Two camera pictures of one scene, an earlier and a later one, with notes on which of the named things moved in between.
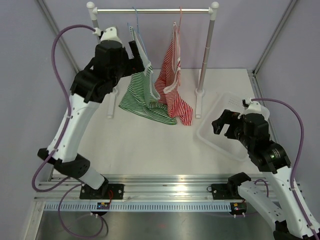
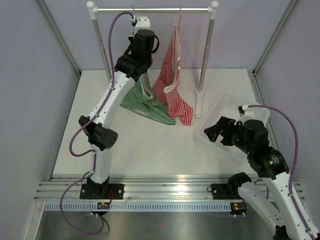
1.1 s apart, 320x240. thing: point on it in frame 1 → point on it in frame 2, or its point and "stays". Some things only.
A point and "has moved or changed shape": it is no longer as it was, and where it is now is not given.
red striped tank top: (167, 82) stays
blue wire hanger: (139, 36) has moved or changed shape
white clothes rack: (212, 10) stays
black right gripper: (228, 117) → (227, 126)
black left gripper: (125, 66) → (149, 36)
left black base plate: (105, 191) stays
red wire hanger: (179, 20) stays
